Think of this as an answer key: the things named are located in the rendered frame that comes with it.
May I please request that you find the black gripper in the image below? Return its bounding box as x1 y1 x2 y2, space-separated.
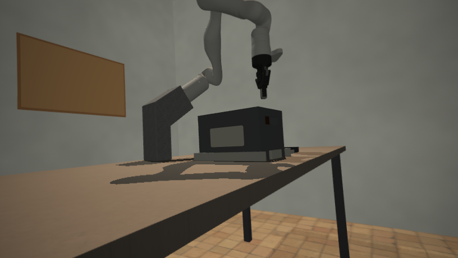
252 54 272 99

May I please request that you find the dark grey crate with dividers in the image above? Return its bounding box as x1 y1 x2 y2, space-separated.
199 107 285 160

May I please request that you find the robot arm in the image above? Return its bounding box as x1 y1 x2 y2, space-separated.
182 0 283 102

